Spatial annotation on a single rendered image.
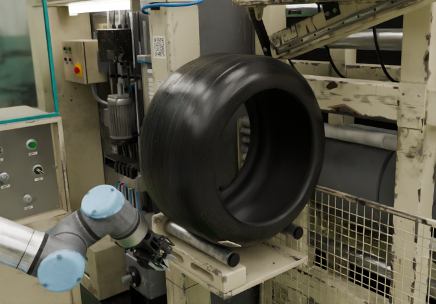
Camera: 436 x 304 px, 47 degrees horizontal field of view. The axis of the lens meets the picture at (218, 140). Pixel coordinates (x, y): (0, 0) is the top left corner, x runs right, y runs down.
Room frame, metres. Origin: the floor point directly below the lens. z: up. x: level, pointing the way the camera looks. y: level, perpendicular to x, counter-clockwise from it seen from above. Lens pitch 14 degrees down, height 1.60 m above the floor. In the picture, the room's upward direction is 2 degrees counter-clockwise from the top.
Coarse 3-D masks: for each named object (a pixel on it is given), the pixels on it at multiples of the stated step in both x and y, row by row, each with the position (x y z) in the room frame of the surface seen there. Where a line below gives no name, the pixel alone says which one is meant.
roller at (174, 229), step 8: (168, 224) 1.62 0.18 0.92; (176, 224) 1.60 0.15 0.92; (168, 232) 1.62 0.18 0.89; (176, 232) 1.57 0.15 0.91; (184, 232) 1.55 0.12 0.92; (184, 240) 1.54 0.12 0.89; (192, 240) 1.50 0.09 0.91; (200, 240) 1.48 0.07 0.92; (200, 248) 1.47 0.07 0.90; (208, 248) 1.44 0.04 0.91; (216, 248) 1.42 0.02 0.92; (224, 248) 1.41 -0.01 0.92; (216, 256) 1.41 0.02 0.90; (224, 256) 1.38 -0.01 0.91; (232, 256) 1.37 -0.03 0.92; (232, 264) 1.37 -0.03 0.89
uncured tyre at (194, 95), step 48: (192, 96) 1.37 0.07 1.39; (240, 96) 1.38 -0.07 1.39; (288, 96) 1.72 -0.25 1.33; (144, 144) 1.45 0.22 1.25; (192, 144) 1.31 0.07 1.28; (288, 144) 1.77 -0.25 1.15; (192, 192) 1.30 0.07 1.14; (240, 192) 1.75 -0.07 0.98; (288, 192) 1.67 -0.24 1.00; (240, 240) 1.39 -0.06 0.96
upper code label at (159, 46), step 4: (152, 36) 1.78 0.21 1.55; (156, 36) 1.76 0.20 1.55; (160, 36) 1.74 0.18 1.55; (164, 36) 1.72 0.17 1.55; (156, 40) 1.76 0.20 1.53; (160, 40) 1.74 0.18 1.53; (164, 40) 1.72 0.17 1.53; (156, 44) 1.76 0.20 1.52; (160, 44) 1.74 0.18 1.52; (164, 44) 1.72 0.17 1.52; (156, 48) 1.76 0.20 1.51; (160, 48) 1.74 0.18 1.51; (164, 48) 1.72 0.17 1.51; (156, 52) 1.76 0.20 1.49; (160, 52) 1.74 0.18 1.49; (164, 52) 1.72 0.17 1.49; (156, 56) 1.76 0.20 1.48; (160, 56) 1.74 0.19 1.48; (164, 56) 1.72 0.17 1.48
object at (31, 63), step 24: (0, 0) 1.75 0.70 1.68; (24, 0) 1.80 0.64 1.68; (0, 24) 1.74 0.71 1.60; (24, 24) 1.79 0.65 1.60; (48, 24) 1.83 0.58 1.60; (0, 48) 1.73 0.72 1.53; (24, 48) 1.78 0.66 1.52; (48, 48) 1.83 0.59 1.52; (0, 72) 1.73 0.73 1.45; (24, 72) 1.78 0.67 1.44; (48, 72) 1.83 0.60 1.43; (0, 96) 1.72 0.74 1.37; (24, 96) 1.77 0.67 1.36; (48, 96) 1.82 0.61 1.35; (0, 120) 1.71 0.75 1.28; (24, 120) 1.76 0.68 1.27
